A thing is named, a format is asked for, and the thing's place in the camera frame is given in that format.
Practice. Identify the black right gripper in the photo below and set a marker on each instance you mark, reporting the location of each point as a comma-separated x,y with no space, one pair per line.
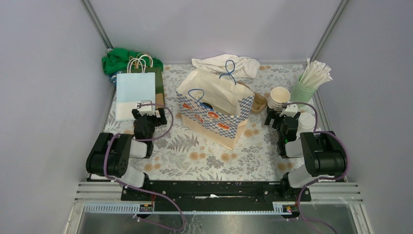
274,115

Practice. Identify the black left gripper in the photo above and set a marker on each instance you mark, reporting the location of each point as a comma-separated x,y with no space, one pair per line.
158,120

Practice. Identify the stack of black paper cups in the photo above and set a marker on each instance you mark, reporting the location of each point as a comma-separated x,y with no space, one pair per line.
278,96

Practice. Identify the black coffee lid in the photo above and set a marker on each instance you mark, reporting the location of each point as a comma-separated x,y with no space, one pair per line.
207,105

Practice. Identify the blue checkered paper bag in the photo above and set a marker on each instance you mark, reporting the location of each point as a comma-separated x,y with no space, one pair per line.
231,102

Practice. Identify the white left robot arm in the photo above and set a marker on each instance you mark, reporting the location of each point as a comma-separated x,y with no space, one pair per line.
110,154

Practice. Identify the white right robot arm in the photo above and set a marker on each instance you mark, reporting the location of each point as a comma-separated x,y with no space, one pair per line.
322,154

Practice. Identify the stack of white lids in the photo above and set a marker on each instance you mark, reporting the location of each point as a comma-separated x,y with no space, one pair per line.
306,122

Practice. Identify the green straw holder cup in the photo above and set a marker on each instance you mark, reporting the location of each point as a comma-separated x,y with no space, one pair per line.
301,94

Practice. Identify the stack of brown cup carriers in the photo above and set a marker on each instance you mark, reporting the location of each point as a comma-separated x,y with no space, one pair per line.
258,104

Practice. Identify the light blue paper bag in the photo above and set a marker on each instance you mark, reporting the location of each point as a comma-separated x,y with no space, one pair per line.
123,108

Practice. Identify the floral tablecloth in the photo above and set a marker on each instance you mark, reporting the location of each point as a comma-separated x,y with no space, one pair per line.
182,154

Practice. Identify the bundle of white wrapped straws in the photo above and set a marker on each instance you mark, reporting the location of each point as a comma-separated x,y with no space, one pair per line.
315,74

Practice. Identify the green cloth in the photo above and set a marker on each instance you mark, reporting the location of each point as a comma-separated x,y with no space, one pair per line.
117,59

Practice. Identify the white cloth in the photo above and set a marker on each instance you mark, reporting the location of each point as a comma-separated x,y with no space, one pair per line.
244,67

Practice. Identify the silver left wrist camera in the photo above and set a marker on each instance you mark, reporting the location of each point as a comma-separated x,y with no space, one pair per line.
147,108

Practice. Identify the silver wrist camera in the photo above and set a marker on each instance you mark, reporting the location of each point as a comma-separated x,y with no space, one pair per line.
289,110
147,108

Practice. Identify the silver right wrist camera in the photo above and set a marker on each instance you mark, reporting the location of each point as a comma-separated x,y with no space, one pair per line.
289,110

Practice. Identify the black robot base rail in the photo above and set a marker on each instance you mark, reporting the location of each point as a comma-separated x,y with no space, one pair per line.
215,196

